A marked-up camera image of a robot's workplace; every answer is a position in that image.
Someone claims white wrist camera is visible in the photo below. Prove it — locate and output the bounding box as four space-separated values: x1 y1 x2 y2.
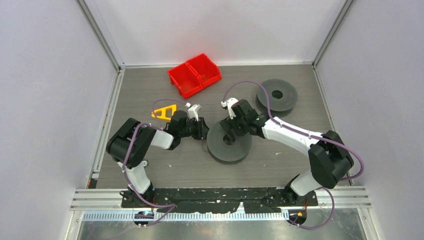
185 102 202 122
220 97 239 120

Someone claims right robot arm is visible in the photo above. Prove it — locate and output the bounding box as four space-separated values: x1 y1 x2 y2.
220 97 354 205

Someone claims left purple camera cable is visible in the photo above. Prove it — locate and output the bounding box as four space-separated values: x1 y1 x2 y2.
121 98 190 213

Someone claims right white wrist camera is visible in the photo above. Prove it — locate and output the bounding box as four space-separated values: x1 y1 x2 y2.
220 97 239 120

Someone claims right red bin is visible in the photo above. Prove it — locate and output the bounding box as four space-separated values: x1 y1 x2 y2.
186 53 222 88

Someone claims purple camera cable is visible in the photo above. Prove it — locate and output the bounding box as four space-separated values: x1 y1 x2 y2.
121 98 190 213
222 80 365 181

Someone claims grey spool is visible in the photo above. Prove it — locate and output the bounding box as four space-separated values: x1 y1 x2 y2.
206 122 252 165
261 78 298 118

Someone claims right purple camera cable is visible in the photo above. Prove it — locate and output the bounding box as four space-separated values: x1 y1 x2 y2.
222 80 365 181

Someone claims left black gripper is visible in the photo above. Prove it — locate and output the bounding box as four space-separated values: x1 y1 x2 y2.
179 117 215 141

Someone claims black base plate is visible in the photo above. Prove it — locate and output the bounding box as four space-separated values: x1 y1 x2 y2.
120 187 319 215

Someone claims red bin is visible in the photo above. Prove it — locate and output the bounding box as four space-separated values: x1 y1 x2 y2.
186 53 222 88
167 63 203 99

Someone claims left red bin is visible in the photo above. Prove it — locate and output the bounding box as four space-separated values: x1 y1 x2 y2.
167 63 203 99

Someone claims grey slotted cable duct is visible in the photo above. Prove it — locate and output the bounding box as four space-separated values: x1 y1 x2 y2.
82 210 289 222

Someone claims yellow triangular plastic piece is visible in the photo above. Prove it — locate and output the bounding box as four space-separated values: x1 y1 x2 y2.
151 104 177 121

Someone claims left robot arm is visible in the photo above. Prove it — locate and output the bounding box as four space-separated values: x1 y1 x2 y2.
106 110 209 207

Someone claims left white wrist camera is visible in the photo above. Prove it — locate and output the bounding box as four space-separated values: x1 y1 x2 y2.
185 102 202 122

